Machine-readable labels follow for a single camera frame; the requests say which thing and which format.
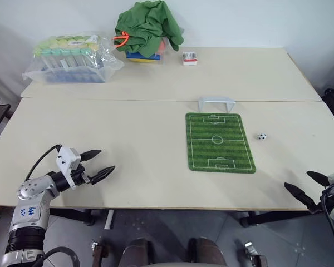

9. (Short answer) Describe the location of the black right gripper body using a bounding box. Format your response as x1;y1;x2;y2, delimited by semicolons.
319;182;334;209

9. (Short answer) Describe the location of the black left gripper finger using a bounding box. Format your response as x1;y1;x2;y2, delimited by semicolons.
80;150;102;163
88;165;116;186

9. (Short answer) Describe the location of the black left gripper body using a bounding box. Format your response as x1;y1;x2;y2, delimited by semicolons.
71;164;92;190

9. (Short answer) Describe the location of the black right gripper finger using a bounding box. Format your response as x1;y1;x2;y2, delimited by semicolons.
306;170;330;187
284;182;322;215

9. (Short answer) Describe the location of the green soccer field mat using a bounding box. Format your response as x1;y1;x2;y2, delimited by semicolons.
185;112;257;174

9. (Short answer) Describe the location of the black table crossbar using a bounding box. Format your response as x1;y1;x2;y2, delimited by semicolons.
48;207;96;226
239;210;310;228

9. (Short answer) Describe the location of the white table leg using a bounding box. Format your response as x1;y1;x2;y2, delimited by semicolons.
104;209;115;230

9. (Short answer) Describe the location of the black bag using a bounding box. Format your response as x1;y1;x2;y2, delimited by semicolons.
321;87;334;119

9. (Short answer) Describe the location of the blue tube rack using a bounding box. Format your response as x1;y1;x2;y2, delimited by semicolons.
41;64;105;84

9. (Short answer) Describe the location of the dark rounded shape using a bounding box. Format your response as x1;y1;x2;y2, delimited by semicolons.
121;238;154;267
187;236;227;267

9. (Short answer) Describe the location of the clear plastic bag of tubes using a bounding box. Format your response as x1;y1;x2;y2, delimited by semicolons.
22;31;125;84

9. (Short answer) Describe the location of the blue yellow box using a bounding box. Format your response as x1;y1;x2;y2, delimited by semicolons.
126;51;163;65

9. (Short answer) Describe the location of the pink rounded object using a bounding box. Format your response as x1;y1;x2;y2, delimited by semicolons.
155;37;169;55

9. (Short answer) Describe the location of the white miniature goal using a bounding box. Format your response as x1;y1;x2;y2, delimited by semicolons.
197;96;237;113

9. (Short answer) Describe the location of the small white red box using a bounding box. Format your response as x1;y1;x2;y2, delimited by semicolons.
181;51;199;67

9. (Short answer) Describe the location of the crumpled green cloth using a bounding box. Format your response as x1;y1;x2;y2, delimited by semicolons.
114;0;184;61

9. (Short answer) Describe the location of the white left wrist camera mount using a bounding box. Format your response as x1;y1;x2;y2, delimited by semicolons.
55;144;82;191

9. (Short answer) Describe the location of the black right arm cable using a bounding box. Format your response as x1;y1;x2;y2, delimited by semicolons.
322;191;334;253

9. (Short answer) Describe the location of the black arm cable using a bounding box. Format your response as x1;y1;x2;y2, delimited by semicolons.
33;246;81;267
24;144;62;183
322;191;334;253

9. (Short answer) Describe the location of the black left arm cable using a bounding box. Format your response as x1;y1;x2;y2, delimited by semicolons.
33;246;81;267
24;144;62;183

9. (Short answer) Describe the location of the metal clamp bracket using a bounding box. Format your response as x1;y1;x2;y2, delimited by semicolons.
243;241;268;267
91;239;112;267

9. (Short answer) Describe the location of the orange cord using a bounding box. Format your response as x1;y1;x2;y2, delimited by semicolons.
113;31;131;48

